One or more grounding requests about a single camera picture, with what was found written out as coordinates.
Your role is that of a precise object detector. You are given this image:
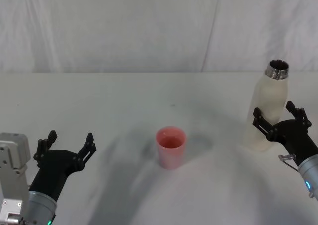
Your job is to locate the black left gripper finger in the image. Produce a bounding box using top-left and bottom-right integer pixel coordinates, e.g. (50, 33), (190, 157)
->
(34, 130), (58, 168)
(73, 132), (97, 172)

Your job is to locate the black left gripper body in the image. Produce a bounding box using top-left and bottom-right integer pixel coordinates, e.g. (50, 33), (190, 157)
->
(29, 149), (84, 202)

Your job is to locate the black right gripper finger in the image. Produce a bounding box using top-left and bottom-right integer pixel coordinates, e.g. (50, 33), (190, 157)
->
(285, 100), (313, 128)
(252, 107), (276, 141)

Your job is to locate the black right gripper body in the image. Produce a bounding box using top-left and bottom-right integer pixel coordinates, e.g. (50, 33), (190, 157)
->
(267, 120), (318, 166)

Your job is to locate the cream vacuum bottle steel neck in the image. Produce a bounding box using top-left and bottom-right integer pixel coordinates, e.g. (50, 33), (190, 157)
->
(243, 59), (290, 153)

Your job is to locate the pink plastic cup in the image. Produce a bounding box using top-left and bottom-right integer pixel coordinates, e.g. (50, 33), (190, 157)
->
(156, 126), (187, 170)

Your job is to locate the white table cloth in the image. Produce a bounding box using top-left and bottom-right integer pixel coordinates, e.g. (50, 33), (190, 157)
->
(0, 72), (318, 225)

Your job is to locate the white curtain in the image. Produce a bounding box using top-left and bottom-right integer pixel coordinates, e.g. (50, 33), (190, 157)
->
(0, 0), (318, 74)

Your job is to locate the thin dark cable silver plug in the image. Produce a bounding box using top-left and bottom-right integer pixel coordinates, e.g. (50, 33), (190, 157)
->
(278, 154), (299, 172)

